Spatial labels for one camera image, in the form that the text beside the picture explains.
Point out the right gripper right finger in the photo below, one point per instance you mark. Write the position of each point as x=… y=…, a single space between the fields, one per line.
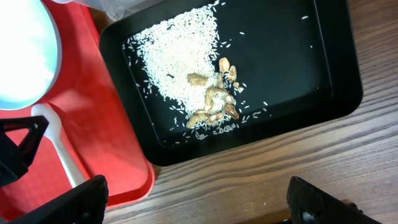
x=309 y=204

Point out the clear plastic bin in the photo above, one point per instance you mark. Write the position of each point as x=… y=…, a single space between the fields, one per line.
x=115 y=9

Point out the red plastic serving tray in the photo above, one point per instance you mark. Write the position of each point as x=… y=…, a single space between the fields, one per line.
x=96 y=130

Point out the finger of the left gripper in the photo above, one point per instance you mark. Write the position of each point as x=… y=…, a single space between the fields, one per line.
x=16 y=158

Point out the rice and peanut shell scraps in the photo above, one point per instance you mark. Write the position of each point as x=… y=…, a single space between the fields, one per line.
x=211 y=67

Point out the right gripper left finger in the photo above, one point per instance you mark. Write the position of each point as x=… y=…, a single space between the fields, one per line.
x=85 y=203

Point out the black plastic tray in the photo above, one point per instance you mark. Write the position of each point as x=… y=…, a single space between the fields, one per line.
x=338 y=93

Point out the white plastic spoon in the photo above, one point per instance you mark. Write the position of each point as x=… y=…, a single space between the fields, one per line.
x=53 y=133

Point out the light blue round plate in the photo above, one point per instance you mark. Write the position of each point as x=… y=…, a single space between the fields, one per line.
x=31 y=53

